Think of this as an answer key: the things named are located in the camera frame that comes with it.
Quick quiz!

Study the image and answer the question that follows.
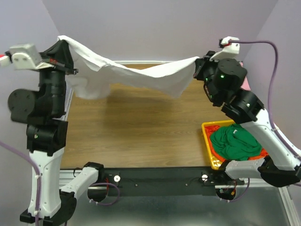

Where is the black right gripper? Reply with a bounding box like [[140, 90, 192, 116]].
[[191, 51, 226, 104]]

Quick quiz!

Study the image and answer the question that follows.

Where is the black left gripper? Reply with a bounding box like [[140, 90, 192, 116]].
[[34, 36, 79, 115]]

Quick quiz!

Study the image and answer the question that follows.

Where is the white t shirt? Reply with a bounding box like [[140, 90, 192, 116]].
[[57, 35, 199, 99]]

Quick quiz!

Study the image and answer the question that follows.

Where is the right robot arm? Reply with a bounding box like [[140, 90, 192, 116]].
[[194, 51, 301, 187]]

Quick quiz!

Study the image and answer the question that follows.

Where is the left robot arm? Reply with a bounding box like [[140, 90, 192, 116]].
[[6, 40, 104, 226]]

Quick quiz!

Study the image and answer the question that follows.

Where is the folded pink t shirt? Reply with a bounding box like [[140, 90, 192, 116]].
[[241, 76, 251, 91]]

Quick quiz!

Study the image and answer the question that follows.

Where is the orange t shirt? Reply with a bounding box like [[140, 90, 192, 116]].
[[203, 124, 269, 164]]

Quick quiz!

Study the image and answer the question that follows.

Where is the green t shirt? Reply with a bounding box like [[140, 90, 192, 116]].
[[209, 124, 262, 162]]

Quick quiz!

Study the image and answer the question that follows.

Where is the yellow plastic basket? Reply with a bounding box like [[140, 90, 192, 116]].
[[201, 120, 234, 170]]

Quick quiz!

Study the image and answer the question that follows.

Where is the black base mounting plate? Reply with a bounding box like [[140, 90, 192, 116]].
[[87, 167, 244, 202]]

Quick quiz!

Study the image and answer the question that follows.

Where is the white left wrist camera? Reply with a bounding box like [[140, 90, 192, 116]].
[[0, 43, 42, 70]]

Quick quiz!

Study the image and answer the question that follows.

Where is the aluminium frame rail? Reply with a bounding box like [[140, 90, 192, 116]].
[[56, 168, 289, 189]]

